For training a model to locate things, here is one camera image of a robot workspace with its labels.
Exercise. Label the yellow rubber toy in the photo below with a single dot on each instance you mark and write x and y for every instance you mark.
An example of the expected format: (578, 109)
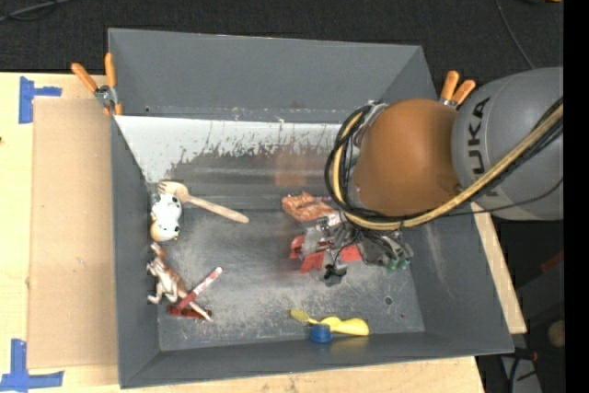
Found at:
(347, 325)

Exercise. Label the brown and white toy dinosaur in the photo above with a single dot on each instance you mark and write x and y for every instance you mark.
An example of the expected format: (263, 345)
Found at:
(166, 281)

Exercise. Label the pale wooden spoon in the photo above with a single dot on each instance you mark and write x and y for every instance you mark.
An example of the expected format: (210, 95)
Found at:
(211, 206)

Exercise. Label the orange patterned packet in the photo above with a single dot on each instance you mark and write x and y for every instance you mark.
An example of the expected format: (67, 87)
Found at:
(306, 206)

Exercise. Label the brown cardboard board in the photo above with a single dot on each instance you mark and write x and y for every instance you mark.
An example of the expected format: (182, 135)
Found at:
(69, 221)

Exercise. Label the red and white stick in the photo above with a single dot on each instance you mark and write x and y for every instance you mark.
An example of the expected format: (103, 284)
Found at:
(202, 285)

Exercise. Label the white spotted toy animal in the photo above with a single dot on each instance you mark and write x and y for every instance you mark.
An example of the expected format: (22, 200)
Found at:
(165, 216)

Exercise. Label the red flat packet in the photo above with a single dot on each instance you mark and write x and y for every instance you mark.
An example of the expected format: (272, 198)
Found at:
(298, 248)

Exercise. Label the blue bottle cap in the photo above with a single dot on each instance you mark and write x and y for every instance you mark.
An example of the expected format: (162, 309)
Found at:
(320, 333)

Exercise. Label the grey metal bin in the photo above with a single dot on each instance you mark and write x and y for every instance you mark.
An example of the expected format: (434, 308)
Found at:
(257, 73)

